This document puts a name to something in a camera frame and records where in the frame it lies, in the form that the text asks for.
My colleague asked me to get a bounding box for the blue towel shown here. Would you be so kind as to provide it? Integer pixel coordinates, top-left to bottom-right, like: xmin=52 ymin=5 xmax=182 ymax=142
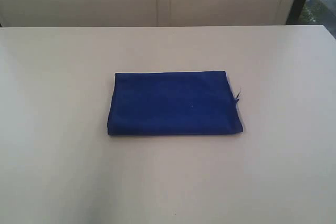
xmin=107 ymin=71 xmax=243 ymax=136

